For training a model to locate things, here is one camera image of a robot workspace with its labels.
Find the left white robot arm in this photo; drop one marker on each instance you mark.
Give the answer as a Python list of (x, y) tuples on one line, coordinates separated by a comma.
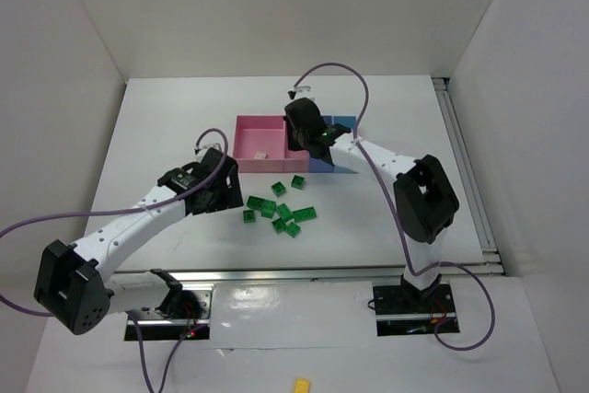
[(77, 282)]

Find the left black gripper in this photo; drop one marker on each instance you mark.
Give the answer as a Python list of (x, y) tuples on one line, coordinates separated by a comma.
[(225, 191)]

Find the aluminium rail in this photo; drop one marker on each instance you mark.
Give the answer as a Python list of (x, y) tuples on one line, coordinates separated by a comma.
[(492, 261), (303, 274)]

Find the large pink bin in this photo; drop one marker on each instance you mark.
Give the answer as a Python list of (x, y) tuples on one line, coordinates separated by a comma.
[(264, 133)]

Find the aluminium rail right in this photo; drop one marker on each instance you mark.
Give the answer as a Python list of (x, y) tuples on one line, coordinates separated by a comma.
[(492, 261)]

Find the yellow lego brick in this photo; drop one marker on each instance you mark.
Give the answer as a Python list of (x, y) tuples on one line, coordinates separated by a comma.
[(301, 385)]

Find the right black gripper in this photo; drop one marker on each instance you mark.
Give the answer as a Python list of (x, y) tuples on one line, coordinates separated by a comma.
[(300, 133)]

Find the green lego long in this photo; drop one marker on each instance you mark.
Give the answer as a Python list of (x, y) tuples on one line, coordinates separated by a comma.
[(305, 214), (260, 204)]

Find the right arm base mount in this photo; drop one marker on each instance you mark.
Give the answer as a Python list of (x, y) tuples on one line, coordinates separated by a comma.
[(398, 313)]

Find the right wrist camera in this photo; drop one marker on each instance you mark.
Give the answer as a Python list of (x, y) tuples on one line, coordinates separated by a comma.
[(301, 92)]

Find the small pink bin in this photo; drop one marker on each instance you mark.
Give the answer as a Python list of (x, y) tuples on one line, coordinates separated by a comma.
[(294, 161)]

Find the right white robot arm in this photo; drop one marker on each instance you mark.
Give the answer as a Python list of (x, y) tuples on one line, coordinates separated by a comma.
[(417, 190)]

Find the aluminium rail front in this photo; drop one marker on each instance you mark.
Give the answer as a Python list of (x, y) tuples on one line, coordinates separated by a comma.
[(303, 274)]

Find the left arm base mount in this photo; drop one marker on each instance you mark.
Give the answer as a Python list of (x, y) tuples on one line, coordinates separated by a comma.
[(165, 309)]

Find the green lego small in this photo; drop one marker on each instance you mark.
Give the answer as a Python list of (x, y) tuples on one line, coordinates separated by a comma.
[(249, 216)]

